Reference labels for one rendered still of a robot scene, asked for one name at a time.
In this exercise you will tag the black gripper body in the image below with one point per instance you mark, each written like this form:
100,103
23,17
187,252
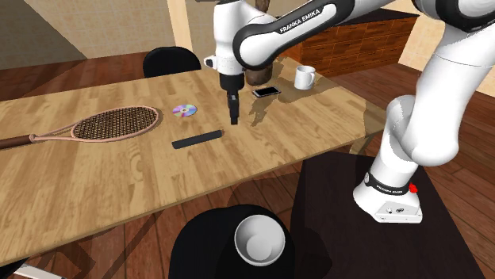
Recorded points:
232,82

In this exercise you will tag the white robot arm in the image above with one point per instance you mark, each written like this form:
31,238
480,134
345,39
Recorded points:
433,116

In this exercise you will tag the brown pot with trunk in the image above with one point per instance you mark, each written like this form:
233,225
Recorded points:
260,77

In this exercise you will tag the black smartphone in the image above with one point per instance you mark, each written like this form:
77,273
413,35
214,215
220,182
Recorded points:
266,91

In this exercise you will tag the shiny compact disc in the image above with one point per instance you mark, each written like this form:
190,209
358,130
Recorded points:
185,110

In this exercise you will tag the black chair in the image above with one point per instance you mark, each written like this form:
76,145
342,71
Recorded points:
170,61
201,247

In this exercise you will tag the black remote control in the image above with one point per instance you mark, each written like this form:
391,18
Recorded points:
197,139

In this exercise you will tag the white mug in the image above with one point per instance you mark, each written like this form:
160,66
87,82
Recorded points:
304,78

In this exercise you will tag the pink tennis racket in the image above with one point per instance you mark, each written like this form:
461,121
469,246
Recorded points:
116,123

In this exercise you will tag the brown chest of drawers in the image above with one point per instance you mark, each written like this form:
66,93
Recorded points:
359,42

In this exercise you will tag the wooden table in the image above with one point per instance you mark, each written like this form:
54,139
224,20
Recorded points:
116,177

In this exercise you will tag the white bowl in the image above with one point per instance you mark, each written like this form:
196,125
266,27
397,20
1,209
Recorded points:
260,241

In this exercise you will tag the dark robot stand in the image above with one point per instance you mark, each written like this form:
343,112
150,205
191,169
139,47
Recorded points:
367,247

